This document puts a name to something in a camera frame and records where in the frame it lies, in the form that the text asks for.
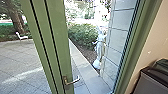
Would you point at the grey indoor trash bin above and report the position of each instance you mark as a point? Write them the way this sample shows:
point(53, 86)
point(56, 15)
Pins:
point(151, 83)

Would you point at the green garden bush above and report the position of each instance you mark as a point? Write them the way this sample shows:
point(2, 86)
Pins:
point(83, 35)

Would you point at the white garden statue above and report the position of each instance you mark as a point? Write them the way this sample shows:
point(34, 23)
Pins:
point(99, 46)

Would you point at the white garden bench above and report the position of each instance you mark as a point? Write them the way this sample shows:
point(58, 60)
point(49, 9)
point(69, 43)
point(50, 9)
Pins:
point(21, 36)

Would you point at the large garden tree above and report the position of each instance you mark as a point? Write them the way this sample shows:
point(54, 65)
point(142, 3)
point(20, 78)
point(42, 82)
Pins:
point(15, 16)

